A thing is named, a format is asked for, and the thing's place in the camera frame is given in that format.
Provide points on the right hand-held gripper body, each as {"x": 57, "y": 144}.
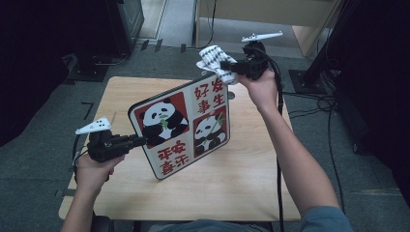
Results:
{"x": 256, "y": 63}

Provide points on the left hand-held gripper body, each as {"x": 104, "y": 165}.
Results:
{"x": 103, "y": 146}

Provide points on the panda print board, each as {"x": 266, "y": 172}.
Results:
{"x": 180, "y": 129}

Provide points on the person's right hand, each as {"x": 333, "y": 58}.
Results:
{"x": 262, "y": 92}

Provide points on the person's left hand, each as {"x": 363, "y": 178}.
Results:
{"x": 93, "y": 175}

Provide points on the black round table grommet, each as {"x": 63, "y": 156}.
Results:
{"x": 232, "y": 95}

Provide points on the black metal stand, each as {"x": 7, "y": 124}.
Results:
{"x": 309, "y": 77}

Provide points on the light wooden cabinet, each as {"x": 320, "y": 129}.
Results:
{"x": 290, "y": 13}

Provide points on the grey floor tape strip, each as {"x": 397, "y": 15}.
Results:
{"x": 64, "y": 193}

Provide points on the black stand base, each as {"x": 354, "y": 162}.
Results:
{"x": 90, "y": 72}

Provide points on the dark curtain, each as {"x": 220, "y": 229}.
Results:
{"x": 32, "y": 64}

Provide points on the black cabinet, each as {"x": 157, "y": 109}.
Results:
{"x": 129, "y": 16}

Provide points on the person's blue-grey shirt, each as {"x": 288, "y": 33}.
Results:
{"x": 325, "y": 222}

